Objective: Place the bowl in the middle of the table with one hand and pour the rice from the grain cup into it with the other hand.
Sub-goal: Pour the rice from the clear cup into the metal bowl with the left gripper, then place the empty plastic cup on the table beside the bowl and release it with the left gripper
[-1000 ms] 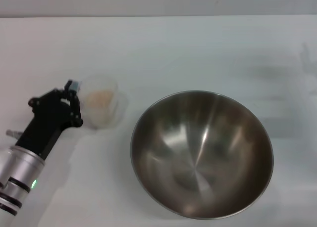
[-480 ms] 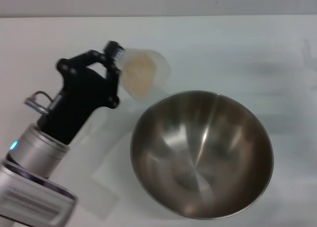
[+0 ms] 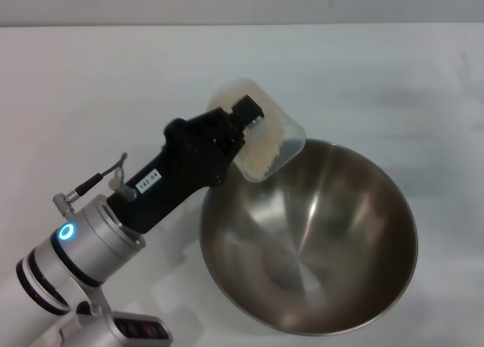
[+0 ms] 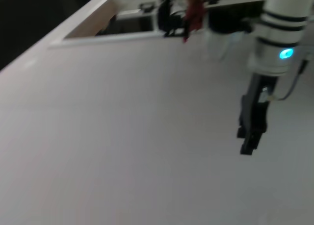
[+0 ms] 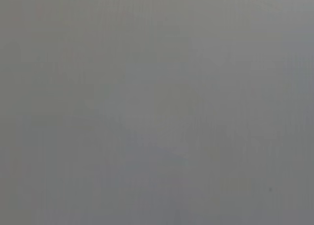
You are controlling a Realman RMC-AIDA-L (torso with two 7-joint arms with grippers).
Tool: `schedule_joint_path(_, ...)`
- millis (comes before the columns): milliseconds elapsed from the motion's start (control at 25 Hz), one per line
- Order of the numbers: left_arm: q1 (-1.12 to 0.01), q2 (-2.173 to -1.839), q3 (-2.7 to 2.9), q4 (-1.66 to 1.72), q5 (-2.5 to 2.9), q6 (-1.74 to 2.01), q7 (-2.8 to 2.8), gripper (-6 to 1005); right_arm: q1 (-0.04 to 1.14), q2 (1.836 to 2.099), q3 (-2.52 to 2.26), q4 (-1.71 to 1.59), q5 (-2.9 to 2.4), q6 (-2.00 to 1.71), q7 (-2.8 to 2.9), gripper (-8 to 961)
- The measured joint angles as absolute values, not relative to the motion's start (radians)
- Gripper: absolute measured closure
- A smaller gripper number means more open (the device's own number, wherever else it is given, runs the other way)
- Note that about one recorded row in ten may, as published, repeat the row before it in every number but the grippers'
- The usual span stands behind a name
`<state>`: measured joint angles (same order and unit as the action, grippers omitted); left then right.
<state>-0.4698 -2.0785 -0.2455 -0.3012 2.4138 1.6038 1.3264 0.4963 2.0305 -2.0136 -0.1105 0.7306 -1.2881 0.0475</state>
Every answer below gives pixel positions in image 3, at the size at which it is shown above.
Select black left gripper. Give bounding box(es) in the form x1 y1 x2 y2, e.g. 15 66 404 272
106 94 266 235

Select white rice grains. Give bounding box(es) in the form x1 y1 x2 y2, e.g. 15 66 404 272
217 89 285 178

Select clear plastic measuring cup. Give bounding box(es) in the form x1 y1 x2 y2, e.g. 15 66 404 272
206 78 306 183

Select stainless steel mixing bowl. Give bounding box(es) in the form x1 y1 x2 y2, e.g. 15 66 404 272
199 137 419 336

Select left gripper cable with plug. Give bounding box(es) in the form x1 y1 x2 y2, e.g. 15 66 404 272
51 153 138 216

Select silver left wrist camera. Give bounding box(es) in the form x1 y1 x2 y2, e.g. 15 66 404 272
107 308 175 347

